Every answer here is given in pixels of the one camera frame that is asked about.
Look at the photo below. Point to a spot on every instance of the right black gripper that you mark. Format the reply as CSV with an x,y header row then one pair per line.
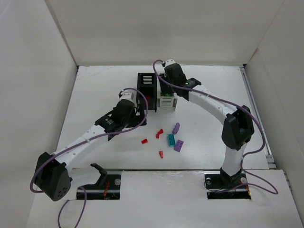
x,y
166,86

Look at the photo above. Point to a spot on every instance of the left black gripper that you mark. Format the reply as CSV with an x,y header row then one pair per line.
x,y
141,114

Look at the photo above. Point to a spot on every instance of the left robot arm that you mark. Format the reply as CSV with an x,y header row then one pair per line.
x,y
53,171

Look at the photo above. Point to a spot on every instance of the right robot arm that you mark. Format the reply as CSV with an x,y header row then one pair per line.
x,y
237,124

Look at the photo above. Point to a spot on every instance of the black slotted container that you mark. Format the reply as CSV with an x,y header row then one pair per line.
x,y
147,85

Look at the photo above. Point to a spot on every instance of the white slotted container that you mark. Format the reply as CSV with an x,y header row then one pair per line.
x,y
169,103

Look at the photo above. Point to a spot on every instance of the red lego centre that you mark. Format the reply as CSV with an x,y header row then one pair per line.
x,y
159,133

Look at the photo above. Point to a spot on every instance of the teal lego plate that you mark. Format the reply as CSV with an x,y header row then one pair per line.
x,y
171,140

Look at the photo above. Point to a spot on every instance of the red lego slope lower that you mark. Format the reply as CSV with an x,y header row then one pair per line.
x,y
161,154

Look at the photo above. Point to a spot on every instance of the purple lego rounded upper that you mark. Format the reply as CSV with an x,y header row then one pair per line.
x,y
176,128

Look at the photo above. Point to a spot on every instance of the purple lego brick lower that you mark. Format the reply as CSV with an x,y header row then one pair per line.
x,y
178,146

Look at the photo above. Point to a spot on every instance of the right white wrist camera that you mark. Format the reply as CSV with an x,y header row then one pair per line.
x,y
168,62

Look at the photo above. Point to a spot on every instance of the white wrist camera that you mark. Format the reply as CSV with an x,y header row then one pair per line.
x,y
168,62
127,95

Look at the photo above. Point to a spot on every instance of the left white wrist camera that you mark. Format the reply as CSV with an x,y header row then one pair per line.
x,y
127,95

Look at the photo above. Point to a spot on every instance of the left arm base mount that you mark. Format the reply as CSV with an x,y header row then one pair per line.
x,y
107,186

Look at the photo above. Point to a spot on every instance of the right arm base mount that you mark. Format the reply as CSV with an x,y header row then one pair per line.
x,y
217,188

